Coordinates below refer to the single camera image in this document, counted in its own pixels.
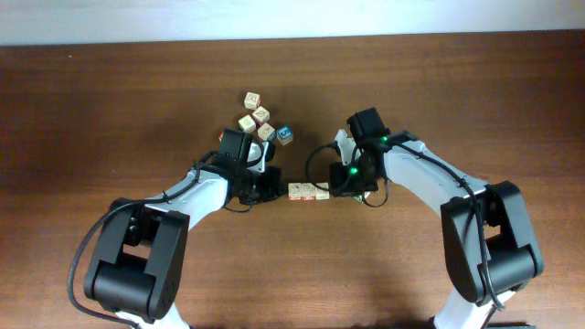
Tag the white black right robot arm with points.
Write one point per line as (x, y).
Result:
(490, 245)

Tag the plain wooden picture block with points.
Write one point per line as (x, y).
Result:
(252, 101)

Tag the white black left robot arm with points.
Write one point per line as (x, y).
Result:
(136, 265)

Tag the wooden block teal side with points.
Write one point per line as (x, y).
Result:
(266, 132)

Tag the wooden block red letter E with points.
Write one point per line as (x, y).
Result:
(295, 191)

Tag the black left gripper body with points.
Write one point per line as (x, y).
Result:
(260, 187)

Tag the wooden block red edge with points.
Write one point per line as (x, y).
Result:
(260, 115)

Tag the wooden block back red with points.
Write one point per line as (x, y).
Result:
(247, 124)

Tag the wooden block blue number 5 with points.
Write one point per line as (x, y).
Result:
(284, 135)

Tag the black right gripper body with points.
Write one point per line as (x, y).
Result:
(351, 179)

